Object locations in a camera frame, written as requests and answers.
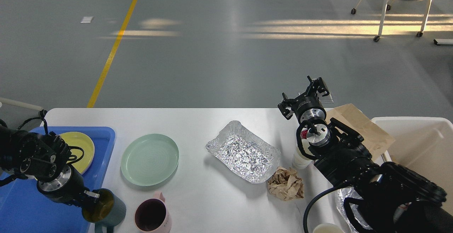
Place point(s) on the blue plastic tray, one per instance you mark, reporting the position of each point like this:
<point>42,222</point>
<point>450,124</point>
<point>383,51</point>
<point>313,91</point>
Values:
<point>25,210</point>

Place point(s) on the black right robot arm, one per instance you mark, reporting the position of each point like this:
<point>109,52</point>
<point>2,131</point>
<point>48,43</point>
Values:
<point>393,198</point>

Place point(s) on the light green plate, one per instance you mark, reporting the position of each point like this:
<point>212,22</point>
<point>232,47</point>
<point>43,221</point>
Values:
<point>150,160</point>

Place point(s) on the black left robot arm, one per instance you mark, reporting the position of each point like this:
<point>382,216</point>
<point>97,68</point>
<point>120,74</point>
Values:
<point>47,158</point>

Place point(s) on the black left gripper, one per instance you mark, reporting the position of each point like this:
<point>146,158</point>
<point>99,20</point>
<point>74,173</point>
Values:
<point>68,188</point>

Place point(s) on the white leg with caster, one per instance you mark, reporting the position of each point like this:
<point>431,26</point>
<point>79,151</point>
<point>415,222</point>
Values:
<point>41,111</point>

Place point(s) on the white cup bottom edge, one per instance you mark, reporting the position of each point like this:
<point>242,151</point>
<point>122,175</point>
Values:
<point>327,228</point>

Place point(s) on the yellow plate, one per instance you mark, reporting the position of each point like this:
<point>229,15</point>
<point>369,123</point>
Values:
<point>83,148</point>

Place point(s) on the aluminium foil tray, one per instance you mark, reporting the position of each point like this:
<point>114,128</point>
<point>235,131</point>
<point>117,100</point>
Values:
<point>244,153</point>

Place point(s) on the crumpled brown paper ball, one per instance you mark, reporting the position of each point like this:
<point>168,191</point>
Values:
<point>286,185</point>

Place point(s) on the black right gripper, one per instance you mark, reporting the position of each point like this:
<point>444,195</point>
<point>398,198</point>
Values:
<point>307,107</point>

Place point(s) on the pink mug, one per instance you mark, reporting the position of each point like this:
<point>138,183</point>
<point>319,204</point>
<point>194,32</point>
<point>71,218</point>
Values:
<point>152,215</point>

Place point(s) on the brown paper bag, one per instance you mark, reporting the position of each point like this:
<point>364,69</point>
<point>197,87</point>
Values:
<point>376,140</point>

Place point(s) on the white plastic bin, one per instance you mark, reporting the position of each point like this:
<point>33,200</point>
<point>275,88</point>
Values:
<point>424,145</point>

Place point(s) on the white paper on floor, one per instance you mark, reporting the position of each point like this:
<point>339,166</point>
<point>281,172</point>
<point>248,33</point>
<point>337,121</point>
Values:
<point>86,19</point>

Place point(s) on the white paper cup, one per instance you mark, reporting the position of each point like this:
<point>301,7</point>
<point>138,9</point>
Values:
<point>299,161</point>

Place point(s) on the teal mug yellow inside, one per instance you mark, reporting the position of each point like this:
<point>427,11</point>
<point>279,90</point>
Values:
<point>109,211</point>

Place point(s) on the white bar on floor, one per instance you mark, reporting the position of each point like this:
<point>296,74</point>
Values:
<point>443,41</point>

